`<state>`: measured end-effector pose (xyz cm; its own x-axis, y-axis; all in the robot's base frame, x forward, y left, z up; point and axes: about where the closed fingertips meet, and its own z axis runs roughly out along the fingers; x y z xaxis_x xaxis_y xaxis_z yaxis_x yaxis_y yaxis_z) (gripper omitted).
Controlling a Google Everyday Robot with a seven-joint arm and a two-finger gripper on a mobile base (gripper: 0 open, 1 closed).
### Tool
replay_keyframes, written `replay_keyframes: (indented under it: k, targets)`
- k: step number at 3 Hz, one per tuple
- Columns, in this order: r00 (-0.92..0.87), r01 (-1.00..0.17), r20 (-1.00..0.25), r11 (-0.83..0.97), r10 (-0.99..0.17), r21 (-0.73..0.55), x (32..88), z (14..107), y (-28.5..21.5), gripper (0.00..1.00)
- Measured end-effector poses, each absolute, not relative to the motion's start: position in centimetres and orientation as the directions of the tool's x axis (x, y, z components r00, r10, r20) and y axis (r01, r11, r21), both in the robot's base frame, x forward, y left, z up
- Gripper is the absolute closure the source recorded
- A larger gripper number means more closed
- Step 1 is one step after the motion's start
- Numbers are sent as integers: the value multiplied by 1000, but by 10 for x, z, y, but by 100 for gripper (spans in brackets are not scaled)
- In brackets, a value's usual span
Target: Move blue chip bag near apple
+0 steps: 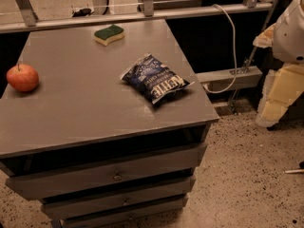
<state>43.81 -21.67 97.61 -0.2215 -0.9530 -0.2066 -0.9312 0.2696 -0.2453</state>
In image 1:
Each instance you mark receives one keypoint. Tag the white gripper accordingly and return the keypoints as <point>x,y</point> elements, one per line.
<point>291,37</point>

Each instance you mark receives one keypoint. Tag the blue chip bag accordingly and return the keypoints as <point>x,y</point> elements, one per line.
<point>153,79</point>

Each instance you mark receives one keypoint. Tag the red apple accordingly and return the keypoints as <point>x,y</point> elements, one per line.
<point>23,78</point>

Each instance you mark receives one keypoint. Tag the white stick on floor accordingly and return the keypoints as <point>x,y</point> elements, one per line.
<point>295,171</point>

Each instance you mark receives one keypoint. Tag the middle grey drawer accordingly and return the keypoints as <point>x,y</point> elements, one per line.
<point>118,199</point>

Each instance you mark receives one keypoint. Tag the grey drawer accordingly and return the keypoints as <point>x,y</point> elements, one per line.
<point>118,199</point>
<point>82,177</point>
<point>144,209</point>

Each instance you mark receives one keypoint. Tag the green yellow sponge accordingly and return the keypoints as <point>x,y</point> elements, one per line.
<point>105,36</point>

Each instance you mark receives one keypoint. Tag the grey drawer cabinet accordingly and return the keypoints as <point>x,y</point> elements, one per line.
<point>83,112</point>

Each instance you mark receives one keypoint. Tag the bottom grey drawer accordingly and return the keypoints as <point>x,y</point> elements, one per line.
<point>144,209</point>

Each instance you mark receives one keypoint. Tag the top grey drawer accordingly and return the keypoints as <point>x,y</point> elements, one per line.
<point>82,177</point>

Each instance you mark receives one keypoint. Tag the grey metal rail frame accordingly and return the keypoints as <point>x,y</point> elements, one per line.
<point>34,15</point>

